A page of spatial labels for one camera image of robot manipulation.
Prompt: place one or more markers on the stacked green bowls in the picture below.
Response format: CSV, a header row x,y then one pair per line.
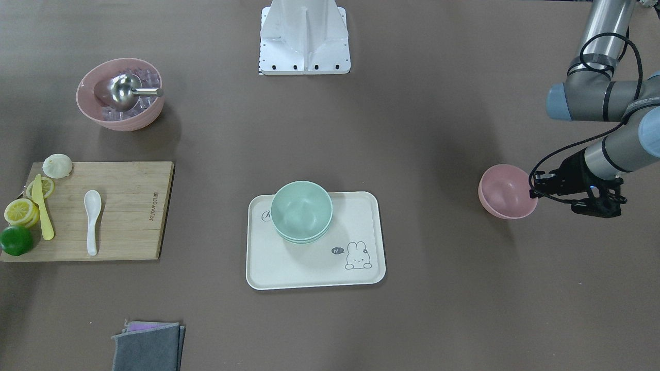
x,y
301,212

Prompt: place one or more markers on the metal ice scoop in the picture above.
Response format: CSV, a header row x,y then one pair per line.
x,y
123,92

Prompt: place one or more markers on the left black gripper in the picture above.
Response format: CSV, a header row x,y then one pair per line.
x,y
573,172

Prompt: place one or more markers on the small pink bowl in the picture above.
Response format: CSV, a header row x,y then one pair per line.
x,y
504,192

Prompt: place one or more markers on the white ceramic spoon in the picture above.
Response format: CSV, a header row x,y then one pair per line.
x,y
93,205

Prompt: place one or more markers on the green lime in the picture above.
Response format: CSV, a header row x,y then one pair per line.
x,y
16,240

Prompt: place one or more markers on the cream rabbit tray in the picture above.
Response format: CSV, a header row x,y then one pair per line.
x,y
351,252

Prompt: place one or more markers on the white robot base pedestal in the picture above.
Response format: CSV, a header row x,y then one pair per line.
x,y
304,38

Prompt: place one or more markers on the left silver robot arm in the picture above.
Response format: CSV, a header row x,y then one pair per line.
x,y
604,83

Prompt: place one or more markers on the bamboo cutting board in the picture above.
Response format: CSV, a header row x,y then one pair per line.
x,y
135,198

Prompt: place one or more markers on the grey folded cloth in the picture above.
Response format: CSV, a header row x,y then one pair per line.
x,y
149,346

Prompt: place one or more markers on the yellow plastic knife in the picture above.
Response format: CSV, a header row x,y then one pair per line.
x,y
47,230

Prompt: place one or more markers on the large pink ice bowl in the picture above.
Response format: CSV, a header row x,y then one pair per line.
x,y
144,112

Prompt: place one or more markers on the lemon slices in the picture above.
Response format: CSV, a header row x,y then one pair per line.
x,y
23,211

